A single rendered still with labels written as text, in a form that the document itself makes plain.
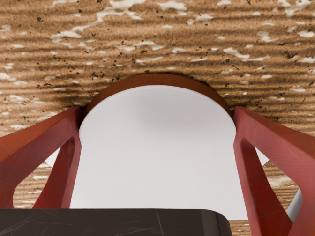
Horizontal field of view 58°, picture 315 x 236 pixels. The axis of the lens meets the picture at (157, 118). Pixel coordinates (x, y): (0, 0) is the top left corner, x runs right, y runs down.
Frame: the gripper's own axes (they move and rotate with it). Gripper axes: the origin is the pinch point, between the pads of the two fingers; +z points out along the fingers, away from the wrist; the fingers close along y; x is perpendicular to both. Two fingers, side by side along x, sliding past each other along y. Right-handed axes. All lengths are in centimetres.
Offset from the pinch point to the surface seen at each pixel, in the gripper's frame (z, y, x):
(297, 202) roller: 4.3, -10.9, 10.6
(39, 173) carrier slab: 1.3, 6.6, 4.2
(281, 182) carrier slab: 2.1, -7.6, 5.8
